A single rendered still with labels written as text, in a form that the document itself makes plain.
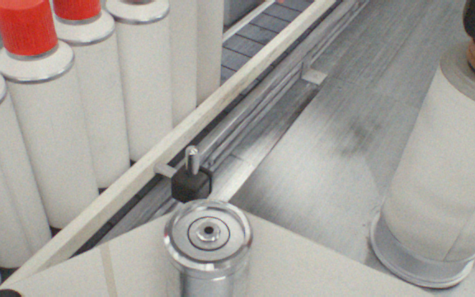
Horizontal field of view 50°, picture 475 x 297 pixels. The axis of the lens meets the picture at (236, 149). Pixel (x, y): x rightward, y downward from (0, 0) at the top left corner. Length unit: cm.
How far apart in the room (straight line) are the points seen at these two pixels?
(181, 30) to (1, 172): 20
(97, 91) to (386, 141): 32
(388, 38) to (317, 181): 41
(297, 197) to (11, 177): 25
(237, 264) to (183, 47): 30
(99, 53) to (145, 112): 9
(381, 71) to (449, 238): 41
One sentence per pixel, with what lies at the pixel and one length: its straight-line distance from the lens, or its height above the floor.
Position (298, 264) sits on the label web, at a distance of 24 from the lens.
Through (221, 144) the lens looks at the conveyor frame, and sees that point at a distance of 56.
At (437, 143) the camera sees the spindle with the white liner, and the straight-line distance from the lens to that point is 36.
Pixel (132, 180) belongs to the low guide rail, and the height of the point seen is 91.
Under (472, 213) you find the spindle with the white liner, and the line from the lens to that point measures 39.
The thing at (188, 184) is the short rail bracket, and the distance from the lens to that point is 43.
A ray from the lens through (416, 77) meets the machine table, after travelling 79.
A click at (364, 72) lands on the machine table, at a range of 77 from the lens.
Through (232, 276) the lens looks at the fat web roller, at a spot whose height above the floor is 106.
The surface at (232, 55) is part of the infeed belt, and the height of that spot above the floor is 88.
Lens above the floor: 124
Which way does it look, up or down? 43 degrees down
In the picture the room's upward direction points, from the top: 5 degrees clockwise
